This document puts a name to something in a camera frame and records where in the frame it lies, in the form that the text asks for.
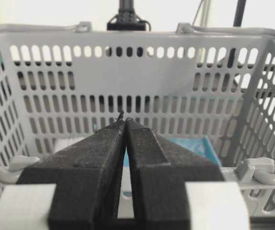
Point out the grey plastic shopping basket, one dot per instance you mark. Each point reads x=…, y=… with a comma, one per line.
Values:
x=52, y=92

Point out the black pole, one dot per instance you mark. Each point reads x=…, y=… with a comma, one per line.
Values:
x=237, y=23

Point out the grey near basket handle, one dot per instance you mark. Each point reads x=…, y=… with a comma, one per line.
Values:
x=261, y=170

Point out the grey basket handle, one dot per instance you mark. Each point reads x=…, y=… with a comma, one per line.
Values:
x=184, y=32
x=261, y=170

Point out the black camera stand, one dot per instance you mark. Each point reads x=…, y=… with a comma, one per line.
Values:
x=127, y=19

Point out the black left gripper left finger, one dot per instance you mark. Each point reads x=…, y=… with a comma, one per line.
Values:
x=87, y=176

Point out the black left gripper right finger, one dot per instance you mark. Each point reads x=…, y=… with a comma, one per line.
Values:
x=159, y=169

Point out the blue plastic dustpan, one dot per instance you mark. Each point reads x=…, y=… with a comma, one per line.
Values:
x=190, y=146

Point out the grey far basket handle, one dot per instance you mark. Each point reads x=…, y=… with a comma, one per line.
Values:
x=184, y=32

